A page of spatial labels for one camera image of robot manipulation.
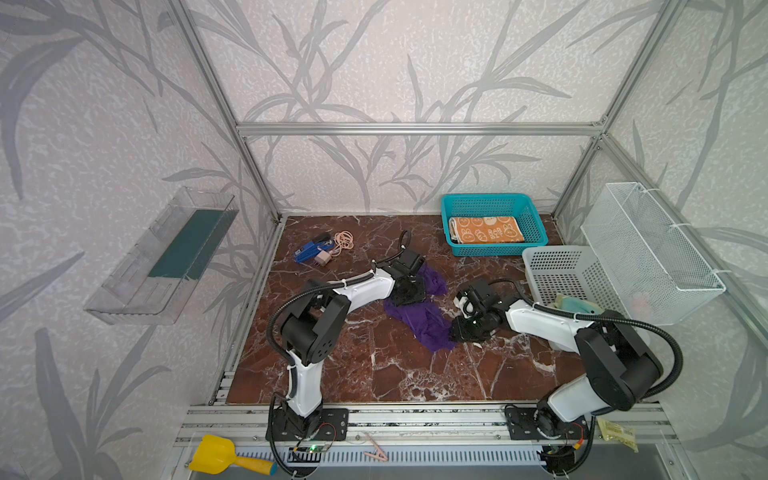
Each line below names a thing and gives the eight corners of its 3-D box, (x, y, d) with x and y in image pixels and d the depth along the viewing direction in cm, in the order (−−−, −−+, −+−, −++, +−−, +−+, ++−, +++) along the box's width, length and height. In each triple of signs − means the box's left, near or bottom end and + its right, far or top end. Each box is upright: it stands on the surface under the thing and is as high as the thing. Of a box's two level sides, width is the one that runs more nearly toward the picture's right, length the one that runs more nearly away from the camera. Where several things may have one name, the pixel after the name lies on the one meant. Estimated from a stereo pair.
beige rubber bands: (332, 254, 111) (331, 249, 109) (336, 235, 117) (335, 230, 115) (352, 254, 111) (351, 249, 109) (354, 235, 117) (354, 230, 115)
